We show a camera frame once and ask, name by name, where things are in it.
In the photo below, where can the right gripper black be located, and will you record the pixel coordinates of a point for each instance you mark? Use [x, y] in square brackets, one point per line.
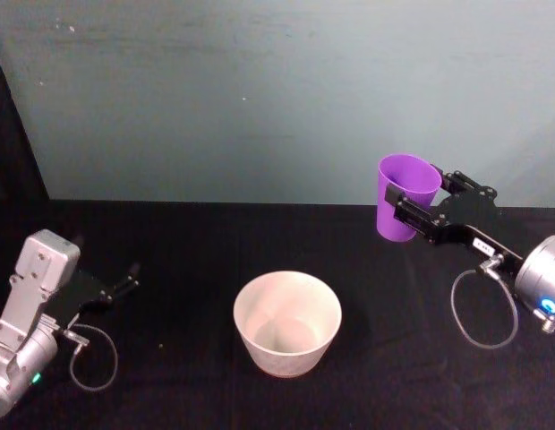
[476, 219]

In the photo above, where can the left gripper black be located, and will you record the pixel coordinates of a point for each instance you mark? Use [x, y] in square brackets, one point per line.
[78, 293]

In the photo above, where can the purple plastic cup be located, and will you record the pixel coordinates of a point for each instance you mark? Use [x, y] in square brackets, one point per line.
[394, 170]

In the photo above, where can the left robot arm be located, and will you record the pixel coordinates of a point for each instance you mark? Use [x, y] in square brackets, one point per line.
[33, 277]

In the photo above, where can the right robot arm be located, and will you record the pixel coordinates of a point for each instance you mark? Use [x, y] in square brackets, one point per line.
[543, 273]

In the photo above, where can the black table cloth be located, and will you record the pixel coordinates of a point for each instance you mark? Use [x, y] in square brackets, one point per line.
[192, 242]

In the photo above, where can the black hanging cloth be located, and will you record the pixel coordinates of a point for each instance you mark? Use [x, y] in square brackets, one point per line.
[11, 148]

